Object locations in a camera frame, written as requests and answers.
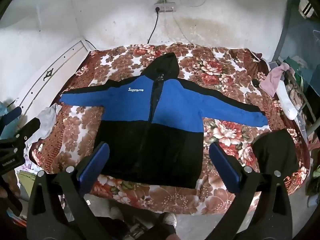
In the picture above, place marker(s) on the white shoe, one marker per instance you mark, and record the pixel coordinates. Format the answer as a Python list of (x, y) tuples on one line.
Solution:
[(170, 219)]

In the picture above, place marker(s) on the black cloth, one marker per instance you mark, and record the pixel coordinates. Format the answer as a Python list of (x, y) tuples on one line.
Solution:
[(275, 150)]

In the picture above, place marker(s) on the green cloth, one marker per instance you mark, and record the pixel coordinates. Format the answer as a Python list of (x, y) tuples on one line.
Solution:
[(313, 180)]

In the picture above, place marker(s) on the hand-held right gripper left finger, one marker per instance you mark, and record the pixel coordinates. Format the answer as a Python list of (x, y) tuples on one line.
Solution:
[(94, 163)]

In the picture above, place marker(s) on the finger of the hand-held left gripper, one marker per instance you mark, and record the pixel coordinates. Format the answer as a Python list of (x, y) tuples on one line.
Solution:
[(28, 128), (12, 113)]

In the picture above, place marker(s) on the white sock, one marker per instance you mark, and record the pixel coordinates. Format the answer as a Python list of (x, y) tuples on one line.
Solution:
[(287, 102)]

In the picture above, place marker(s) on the floral blanket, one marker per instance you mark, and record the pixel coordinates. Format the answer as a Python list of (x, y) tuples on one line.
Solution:
[(220, 75)]

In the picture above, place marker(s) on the white power strip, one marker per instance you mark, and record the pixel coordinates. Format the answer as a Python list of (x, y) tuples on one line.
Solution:
[(165, 7)]

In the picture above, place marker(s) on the white cloth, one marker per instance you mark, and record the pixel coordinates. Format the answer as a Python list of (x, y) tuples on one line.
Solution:
[(47, 122)]

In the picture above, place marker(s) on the blue and black hooded jacket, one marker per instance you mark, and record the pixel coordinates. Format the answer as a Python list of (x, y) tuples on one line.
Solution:
[(175, 100)]

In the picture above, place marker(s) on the white wooden board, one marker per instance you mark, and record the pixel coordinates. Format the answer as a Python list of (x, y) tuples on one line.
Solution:
[(57, 65)]

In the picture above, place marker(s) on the pink cloth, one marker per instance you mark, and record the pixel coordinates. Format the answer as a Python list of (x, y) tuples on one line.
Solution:
[(273, 80)]

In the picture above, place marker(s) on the white black-striped garment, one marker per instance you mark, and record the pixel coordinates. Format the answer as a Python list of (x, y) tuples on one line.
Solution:
[(306, 6)]

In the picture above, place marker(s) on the metal bunk bed frame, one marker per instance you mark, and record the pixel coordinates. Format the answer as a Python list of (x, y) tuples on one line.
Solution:
[(283, 35)]

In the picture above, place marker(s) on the person's leg in dark pants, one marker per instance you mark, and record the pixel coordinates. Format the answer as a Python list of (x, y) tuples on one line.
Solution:
[(160, 230)]

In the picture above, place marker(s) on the blue mosquito net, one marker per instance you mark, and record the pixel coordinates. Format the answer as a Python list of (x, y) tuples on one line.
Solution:
[(305, 37)]

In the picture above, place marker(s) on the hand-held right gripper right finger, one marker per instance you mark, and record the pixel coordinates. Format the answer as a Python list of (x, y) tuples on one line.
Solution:
[(222, 166)]

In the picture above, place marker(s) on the small black object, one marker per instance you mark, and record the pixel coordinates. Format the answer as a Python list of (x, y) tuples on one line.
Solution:
[(255, 82)]

